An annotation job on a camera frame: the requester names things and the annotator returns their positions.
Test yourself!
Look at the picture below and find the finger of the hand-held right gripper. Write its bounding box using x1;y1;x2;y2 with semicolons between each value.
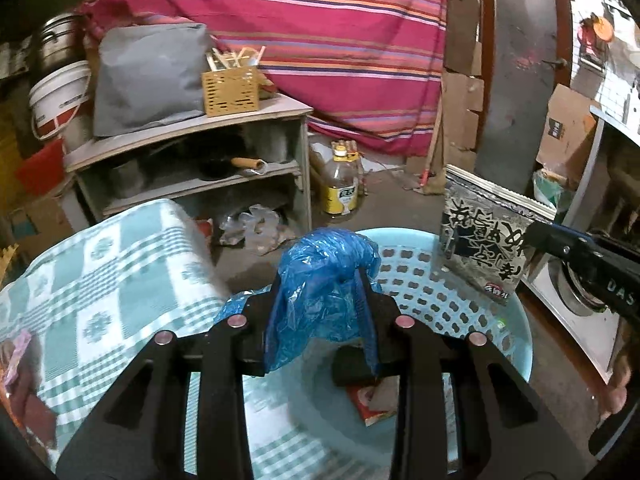
524;221;598;262

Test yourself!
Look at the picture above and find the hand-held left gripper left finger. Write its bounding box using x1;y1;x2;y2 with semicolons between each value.
55;271;281;480

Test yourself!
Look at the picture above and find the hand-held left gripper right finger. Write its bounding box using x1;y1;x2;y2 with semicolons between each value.
356;270;568;480

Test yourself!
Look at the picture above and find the light blue plastic basket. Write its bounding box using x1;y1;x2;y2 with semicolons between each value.
185;227;533;480

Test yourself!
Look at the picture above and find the silver black printed packet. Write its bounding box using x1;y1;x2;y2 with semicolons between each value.
440;164;558;307

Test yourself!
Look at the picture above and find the blue plastic bag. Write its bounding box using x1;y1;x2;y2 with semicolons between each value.
215;227;383;373

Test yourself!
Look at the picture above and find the red snack packet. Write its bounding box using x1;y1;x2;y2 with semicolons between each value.
347;377;398;427

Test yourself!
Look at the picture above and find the pink wrapper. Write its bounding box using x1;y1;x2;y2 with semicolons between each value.
0;330;33;386

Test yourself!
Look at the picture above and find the person's right hand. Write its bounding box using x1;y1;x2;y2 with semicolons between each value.
600;350;633;423

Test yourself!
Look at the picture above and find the green plastic bag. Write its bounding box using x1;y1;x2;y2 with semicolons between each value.
532;167;576;211

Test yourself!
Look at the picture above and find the white washing machine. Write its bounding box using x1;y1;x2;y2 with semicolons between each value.
520;255;626;386

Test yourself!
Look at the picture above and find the clear plastic bag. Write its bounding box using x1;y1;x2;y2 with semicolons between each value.
217;204;283;256

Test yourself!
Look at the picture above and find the brown cardboard box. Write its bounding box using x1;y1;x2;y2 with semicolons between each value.
535;84;601;176

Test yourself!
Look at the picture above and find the straw broom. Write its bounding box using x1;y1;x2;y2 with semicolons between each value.
422;105;446;193

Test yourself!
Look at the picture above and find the clear oil bottle yellow label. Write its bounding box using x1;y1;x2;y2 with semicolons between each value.
320;142;363;218

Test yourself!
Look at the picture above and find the green checked tablecloth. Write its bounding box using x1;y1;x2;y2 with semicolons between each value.
0;199;231;476

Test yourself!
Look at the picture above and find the grey metal door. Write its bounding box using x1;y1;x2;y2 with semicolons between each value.
472;0;573;196

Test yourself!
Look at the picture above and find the grey wooden cabinet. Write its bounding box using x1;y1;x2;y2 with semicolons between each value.
64;92;315;241

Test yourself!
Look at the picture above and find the cardboard box with blue label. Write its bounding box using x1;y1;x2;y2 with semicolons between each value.
10;192;76;251

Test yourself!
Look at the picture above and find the yellow chopstick holder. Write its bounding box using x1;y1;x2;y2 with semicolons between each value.
201;65;261;118

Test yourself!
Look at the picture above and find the yellow egg tray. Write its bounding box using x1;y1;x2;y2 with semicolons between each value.
0;245;18;281

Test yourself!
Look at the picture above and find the red plastic basin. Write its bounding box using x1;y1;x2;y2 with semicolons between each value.
14;137;66;196

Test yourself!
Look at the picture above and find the grey cushion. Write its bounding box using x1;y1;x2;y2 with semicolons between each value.
92;22;213;138

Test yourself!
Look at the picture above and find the bundle of chopsticks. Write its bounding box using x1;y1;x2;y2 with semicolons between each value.
207;45;268;73

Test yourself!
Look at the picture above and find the red striped cloth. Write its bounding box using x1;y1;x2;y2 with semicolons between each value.
77;0;448;156

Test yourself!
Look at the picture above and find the white plastic bucket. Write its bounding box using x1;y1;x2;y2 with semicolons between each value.
27;60;93;142

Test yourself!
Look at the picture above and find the large yellow oil jug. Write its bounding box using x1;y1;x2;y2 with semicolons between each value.
0;110;23;181

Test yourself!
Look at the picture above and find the steel pot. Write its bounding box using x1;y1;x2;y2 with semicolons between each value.
30;12;88;78

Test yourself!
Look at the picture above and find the wooden handled pan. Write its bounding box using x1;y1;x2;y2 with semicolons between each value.
199;156;269;181

